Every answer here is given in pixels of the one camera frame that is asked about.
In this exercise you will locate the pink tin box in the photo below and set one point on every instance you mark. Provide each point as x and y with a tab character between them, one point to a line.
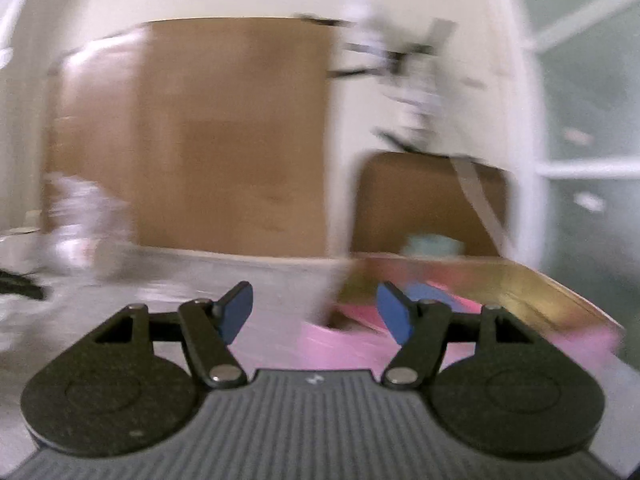
505	280

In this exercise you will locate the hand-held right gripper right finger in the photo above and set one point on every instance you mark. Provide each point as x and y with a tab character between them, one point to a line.
395	316

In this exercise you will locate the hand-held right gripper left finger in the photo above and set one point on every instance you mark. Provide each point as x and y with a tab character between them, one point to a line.
235	311

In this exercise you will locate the large cardboard sheet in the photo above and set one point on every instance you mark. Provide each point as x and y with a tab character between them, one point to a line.
225	135

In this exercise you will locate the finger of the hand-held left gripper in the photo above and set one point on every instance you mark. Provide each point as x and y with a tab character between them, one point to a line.
20	285

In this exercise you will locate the white window frame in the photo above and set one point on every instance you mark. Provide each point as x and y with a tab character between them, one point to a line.
585	169

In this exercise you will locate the clear plastic bag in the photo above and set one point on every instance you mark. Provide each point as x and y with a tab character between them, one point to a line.
82	230

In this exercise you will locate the white wall socket black plugs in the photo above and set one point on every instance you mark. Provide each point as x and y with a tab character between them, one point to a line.
400	70

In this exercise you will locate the teal cup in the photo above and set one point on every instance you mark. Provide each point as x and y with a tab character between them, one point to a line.
432	245

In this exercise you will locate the brown chair back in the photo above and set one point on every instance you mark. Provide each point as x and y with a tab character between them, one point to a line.
410	195

